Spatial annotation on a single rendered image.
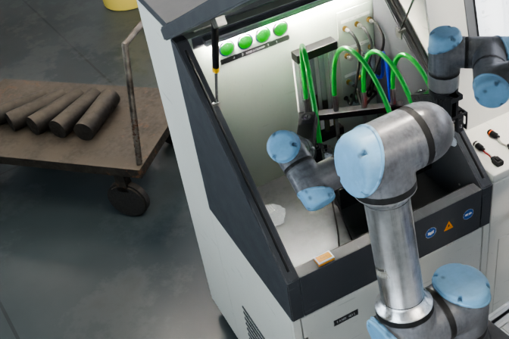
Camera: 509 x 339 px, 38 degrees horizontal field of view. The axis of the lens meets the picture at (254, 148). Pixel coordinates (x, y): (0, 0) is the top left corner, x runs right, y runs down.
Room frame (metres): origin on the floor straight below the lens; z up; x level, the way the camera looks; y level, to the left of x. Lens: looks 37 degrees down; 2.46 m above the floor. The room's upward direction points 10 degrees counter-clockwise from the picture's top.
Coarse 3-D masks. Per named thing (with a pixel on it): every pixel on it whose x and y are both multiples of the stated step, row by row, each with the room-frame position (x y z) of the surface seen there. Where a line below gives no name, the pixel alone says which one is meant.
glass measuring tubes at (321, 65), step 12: (312, 48) 1.99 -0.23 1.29; (324, 48) 2.00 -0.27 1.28; (336, 48) 2.02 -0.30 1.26; (312, 60) 1.99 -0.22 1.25; (324, 60) 2.03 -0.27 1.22; (300, 72) 1.98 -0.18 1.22; (312, 72) 1.99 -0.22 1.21; (324, 72) 2.01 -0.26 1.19; (300, 84) 2.00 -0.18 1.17; (324, 84) 2.00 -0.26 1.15; (300, 96) 2.00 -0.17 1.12; (324, 96) 2.00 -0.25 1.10; (300, 108) 1.99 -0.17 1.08; (324, 108) 2.00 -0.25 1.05; (324, 120) 2.01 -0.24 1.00; (324, 132) 2.00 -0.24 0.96
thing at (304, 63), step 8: (304, 48) 1.77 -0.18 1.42; (304, 56) 1.74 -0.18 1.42; (304, 64) 1.71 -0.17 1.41; (304, 72) 1.91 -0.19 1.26; (304, 80) 1.92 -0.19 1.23; (312, 80) 1.66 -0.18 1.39; (304, 88) 1.92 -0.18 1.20; (312, 88) 1.64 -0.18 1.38; (304, 96) 1.92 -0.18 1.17; (312, 96) 1.62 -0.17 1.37; (312, 104) 1.60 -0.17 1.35; (320, 136) 1.55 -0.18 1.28
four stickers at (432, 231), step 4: (472, 208) 1.60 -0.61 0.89; (464, 212) 1.59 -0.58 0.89; (468, 212) 1.59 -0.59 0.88; (472, 212) 1.60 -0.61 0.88; (464, 216) 1.59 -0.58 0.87; (468, 216) 1.59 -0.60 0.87; (472, 216) 1.60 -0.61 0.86; (448, 220) 1.57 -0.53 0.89; (452, 220) 1.57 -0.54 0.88; (464, 220) 1.59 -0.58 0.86; (444, 224) 1.56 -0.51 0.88; (448, 224) 1.57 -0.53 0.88; (452, 224) 1.57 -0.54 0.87; (432, 228) 1.54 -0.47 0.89; (444, 228) 1.56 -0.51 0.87; (448, 228) 1.57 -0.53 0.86; (428, 232) 1.54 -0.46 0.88; (432, 232) 1.54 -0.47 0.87; (416, 236) 1.52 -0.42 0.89; (428, 236) 1.54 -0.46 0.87; (432, 236) 1.54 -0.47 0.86
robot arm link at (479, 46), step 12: (468, 36) 1.49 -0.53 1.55; (480, 36) 1.48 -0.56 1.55; (492, 36) 1.47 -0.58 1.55; (504, 36) 1.46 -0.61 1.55; (468, 48) 1.45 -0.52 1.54; (480, 48) 1.43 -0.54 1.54; (492, 48) 1.42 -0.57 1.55; (504, 48) 1.43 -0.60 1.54; (468, 60) 1.44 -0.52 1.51; (504, 60) 1.39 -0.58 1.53
